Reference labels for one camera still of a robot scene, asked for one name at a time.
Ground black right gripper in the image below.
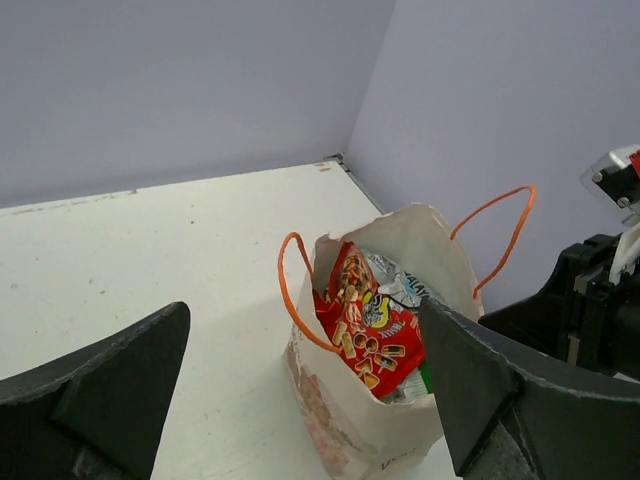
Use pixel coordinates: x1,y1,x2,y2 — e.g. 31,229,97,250
479,234,639,378

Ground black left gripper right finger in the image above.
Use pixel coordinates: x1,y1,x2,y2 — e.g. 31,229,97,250
419,299,639,479

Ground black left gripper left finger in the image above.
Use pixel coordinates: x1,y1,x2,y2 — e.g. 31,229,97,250
1,302,190,479

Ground green snack bag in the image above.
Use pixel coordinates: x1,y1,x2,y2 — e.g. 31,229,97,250
382,361,433,404

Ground beige paper bag orange handles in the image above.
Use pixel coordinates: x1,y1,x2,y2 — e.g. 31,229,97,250
277,184,537,480

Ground small silver snack packet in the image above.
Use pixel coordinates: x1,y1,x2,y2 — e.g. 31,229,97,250
362,250,437,310

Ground small red snack packet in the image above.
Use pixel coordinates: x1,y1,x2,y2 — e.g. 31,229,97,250
313,242,425,400

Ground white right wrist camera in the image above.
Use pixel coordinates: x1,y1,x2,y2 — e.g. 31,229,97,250
580,144,639,285

